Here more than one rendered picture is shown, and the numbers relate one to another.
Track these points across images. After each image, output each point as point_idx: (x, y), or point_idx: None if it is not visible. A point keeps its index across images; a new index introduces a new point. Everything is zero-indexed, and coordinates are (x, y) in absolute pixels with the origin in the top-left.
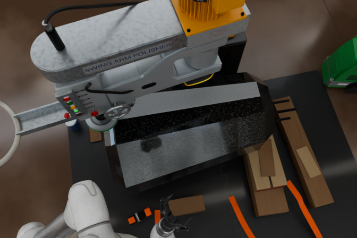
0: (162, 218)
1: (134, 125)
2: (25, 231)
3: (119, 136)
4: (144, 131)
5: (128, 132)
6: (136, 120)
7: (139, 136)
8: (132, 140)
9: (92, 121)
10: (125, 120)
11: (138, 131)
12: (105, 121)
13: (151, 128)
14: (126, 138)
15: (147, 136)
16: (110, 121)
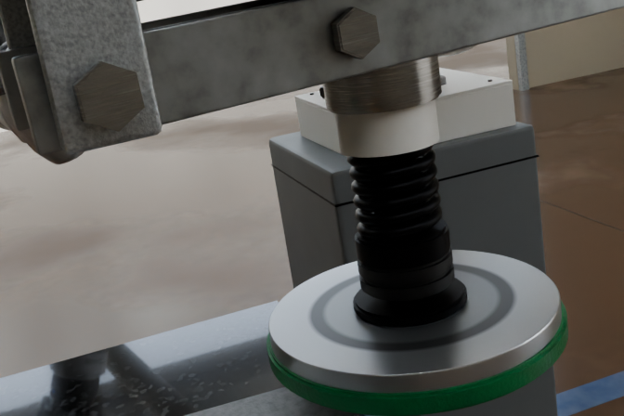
0: (6, 48)
1: (155, 386)
2: None
3: (264, 328)
4: (81, 378)
5: (201, 352)
6: (136, 410)
7: (116, 354)
8: (170, 332)
9: (462, 265)
10: (230, 392)
11: (124, 370)
12: (357, 286)
13: (22, 401)
14: (214, 329)
15: (58, 366)
16: (323, 292)
